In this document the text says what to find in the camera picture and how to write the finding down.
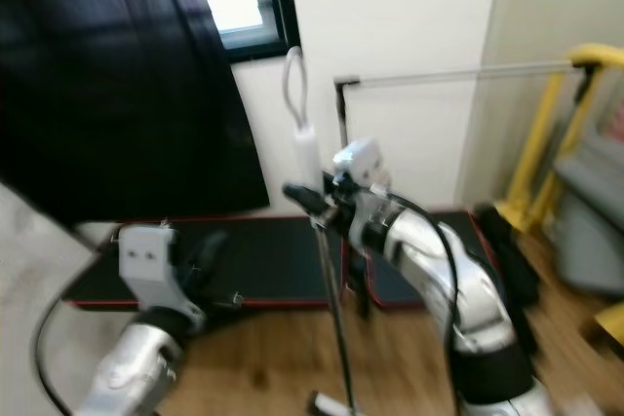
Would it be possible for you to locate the short black bench pad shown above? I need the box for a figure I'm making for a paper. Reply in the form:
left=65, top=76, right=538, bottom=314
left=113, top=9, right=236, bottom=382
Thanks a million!
left=361, top=209, right=493, bottom=310

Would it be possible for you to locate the pink foam mat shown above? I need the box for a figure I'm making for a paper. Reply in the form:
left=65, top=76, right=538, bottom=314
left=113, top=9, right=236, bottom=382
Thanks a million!
left=606, top=104, right=624, bottom=144

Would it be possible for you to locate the yellow metal frame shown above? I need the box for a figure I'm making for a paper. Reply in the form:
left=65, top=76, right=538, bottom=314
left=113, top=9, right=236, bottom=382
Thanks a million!
left=497, top=43, right=624, bottom=339

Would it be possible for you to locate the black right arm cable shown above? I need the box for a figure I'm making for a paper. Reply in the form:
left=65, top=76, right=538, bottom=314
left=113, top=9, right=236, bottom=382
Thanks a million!
left=385, top=192, right=464, bottom=378

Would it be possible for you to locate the long metal handled broom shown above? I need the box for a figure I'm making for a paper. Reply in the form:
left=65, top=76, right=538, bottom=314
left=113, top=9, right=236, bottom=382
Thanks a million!
left=283, top=46, right=357, bottom=416

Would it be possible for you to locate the black curtain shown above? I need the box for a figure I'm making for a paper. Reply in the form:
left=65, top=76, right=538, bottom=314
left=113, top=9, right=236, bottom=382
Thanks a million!
left=0, top=0, right=264, bottom=227

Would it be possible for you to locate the white quilted mattress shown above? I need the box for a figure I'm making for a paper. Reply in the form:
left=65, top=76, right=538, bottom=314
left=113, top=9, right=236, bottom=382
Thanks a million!
left=0, top=187, right=118, bottom=416

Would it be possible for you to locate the grey metal pole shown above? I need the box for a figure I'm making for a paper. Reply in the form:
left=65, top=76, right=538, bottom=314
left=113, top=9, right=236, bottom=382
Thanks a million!
left=334, top=60, right=586, bottom=144

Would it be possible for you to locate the long black bench pad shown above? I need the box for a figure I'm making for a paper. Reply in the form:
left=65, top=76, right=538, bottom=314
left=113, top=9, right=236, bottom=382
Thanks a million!
left=63, top=216, right=347, bottom=310

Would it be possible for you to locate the black foam roller bar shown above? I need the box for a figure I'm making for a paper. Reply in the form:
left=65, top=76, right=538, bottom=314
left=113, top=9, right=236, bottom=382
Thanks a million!
left=473, top=204, right=543, bottom=308

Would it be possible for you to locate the grey foam mat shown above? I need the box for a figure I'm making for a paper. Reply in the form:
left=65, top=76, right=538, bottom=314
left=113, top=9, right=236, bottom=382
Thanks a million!
left=551, top=138, right=624, bottom=295

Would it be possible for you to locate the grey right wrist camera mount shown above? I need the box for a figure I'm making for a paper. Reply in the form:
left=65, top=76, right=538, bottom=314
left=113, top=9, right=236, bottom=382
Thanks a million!
left=333, top=138, right=391, bottom=193

